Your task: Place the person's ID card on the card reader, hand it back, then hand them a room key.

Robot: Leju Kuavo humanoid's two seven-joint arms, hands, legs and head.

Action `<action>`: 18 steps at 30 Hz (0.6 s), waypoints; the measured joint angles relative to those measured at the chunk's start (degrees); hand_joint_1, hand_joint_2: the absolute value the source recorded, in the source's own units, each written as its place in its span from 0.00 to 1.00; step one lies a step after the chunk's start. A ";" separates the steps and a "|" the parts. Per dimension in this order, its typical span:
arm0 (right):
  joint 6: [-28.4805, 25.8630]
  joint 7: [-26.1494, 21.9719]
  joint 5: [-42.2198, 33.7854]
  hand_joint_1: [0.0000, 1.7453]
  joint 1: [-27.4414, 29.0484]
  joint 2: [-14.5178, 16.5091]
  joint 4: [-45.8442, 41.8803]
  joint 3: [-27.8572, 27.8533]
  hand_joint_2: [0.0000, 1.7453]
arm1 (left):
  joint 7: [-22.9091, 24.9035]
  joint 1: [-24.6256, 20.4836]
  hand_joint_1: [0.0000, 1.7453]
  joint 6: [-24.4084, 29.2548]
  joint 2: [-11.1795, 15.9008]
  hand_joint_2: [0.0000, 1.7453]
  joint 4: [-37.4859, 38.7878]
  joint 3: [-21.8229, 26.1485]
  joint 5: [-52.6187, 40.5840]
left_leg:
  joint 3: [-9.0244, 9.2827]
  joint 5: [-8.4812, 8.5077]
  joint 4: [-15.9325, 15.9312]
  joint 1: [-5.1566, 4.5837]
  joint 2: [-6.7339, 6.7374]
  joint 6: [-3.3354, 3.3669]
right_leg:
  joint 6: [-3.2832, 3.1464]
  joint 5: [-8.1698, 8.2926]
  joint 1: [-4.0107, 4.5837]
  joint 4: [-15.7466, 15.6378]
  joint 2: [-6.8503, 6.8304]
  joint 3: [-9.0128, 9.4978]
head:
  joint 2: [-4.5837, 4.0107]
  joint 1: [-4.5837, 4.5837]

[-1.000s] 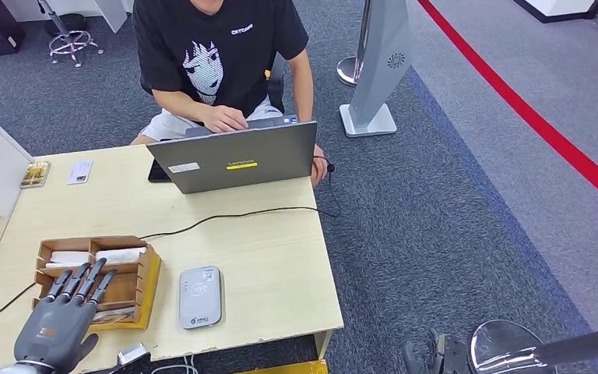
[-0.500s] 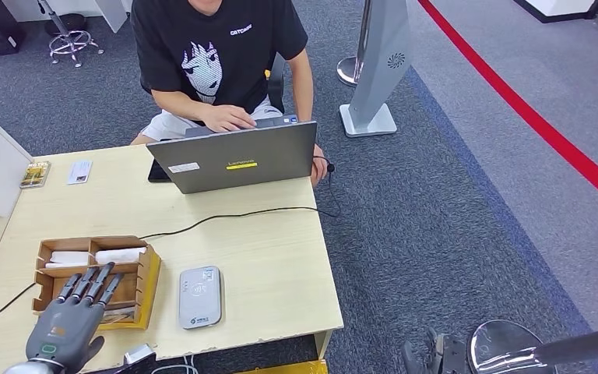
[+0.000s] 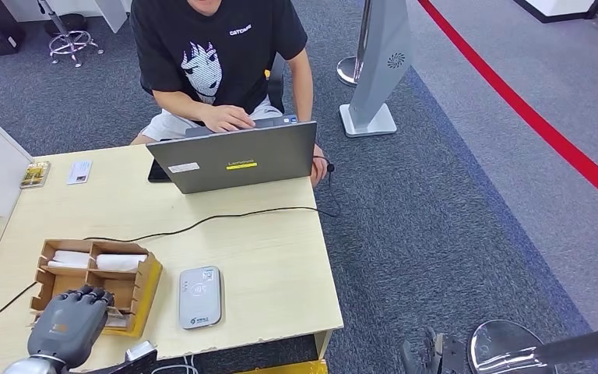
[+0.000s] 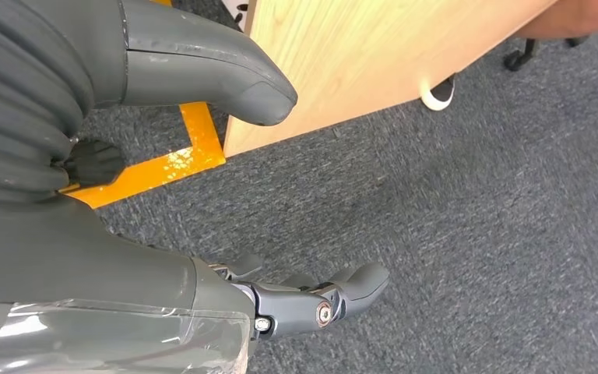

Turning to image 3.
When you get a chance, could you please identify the yellow box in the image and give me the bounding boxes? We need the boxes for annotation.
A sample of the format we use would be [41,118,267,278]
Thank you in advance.
[237,360,329,374]

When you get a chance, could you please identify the person's right hand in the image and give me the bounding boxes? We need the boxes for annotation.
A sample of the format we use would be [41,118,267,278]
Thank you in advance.
[199,104,257,134]

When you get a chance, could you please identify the person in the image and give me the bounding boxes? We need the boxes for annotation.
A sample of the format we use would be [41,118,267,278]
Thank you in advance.
[128,0,329,188]

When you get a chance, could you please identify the white platform with black edge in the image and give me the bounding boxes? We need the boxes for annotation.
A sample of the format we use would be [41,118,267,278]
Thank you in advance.
[512,0,598,24]

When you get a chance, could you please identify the grey kiosk stand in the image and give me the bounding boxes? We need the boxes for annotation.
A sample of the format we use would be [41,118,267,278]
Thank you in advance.
[339,0,413,139]

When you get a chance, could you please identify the white desk panel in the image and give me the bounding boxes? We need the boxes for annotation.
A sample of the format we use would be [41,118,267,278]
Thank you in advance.
[0,0,130,34]

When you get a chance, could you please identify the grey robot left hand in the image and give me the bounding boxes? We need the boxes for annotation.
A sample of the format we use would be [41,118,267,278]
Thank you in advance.
[26,284,116,370]

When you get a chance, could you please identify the wooden card organizer box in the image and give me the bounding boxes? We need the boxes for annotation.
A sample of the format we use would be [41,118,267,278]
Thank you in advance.
[30,238,164,339]

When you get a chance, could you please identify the black cable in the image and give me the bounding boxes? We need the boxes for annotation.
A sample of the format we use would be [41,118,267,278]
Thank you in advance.
[0,154,341,326]

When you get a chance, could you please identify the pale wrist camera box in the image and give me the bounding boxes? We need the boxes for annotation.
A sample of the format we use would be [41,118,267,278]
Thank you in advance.
[123,340,159,369]

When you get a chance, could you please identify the white ID card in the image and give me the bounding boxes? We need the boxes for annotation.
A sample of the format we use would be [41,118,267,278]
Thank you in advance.
[66,160,93,185]

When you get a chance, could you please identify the yellow room key card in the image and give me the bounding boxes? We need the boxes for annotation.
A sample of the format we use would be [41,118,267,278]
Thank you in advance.
[19,161,51,189]

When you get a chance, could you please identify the grey card reader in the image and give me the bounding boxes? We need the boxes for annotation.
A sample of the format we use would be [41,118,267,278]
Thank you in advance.
[178,266,223,330]

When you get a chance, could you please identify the dark robot right hand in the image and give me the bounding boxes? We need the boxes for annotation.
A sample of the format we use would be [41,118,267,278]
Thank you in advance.
[401,326,470,374]

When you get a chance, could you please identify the grey laptop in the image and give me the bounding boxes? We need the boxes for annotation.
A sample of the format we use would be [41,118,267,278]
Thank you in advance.
[146,114,318,195]

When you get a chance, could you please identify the black office chair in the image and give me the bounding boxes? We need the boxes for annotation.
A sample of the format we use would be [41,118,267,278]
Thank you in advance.
[139,51,287,115]

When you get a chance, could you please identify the chrome stool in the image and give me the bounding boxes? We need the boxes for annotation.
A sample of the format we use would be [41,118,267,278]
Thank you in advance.
[37,0,105,68]

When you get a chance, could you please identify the black pad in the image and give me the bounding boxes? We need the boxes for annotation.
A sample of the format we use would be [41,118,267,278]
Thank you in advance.
[147,158,171,183]

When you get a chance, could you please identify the black round seat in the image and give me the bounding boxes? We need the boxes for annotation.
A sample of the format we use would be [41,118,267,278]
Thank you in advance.
[44,12,89,37]

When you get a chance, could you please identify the white cables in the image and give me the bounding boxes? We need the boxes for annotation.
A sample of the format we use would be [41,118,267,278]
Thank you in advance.
[149,354,199,374]

